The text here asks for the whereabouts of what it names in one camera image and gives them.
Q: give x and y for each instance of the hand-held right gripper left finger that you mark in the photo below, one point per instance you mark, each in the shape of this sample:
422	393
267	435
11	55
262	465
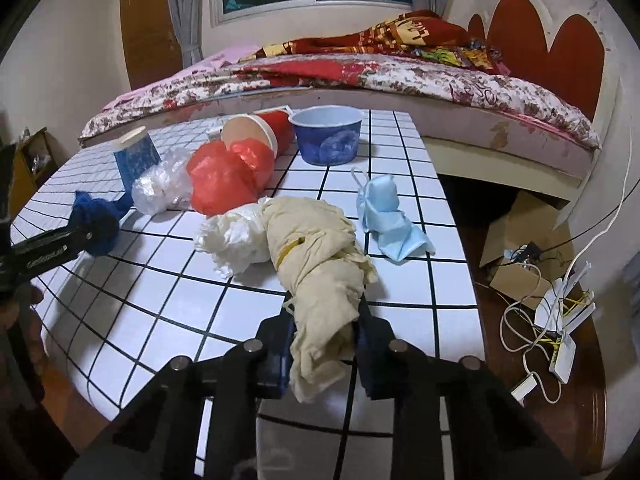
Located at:
276	360

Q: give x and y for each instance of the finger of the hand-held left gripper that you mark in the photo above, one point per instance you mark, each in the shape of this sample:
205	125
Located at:
82	235

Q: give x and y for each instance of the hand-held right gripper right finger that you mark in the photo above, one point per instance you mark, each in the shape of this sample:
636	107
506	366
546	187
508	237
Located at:
365	360

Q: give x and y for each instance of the dark blue cloth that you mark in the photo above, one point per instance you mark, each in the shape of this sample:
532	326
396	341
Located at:
102	217

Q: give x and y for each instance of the beige cloth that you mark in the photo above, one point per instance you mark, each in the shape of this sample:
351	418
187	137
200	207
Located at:
320	280

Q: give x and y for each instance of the blue patterned paper cup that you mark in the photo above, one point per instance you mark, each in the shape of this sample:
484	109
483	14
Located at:
136	160

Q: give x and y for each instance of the clear plastic bag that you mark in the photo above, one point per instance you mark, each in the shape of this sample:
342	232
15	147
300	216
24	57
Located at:
160	185

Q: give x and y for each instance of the white plastic bag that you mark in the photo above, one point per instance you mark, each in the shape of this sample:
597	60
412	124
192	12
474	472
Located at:
230	240

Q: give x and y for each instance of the blue face mask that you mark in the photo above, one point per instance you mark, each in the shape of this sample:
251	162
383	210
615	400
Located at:
385	212

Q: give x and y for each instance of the red plastic bag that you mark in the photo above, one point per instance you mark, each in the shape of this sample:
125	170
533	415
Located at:
220	175

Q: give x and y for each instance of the person's left hand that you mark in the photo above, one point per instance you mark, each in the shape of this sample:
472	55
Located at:
31	327

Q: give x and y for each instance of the wooden shelf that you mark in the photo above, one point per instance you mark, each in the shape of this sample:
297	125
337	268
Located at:
30	170

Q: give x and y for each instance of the white plug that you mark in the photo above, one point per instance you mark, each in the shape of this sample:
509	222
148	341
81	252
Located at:
524	387

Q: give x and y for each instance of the white router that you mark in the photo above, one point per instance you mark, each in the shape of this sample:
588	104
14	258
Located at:
562	355

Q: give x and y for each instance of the black power adapter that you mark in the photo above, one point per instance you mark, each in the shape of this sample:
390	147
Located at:
530	249

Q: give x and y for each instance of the pink bed sheet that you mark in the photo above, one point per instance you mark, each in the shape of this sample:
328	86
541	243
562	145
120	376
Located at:
210	62

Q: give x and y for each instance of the cardboard box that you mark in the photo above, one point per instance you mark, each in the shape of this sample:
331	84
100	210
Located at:
530	220

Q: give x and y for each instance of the wooden door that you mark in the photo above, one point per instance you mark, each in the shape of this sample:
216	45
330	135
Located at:
145	25

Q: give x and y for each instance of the blue plastic bowl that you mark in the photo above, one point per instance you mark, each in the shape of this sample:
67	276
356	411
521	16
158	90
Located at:
325	142

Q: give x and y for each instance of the red paper cup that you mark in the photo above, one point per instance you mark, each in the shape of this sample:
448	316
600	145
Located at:
281	130

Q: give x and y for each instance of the floral quilt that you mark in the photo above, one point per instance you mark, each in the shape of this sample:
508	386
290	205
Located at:
400	80

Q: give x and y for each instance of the red printed blanket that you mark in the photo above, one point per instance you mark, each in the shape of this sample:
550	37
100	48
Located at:
400	35

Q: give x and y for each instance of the red scalloped headboard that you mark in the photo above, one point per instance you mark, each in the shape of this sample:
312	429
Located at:
520	35

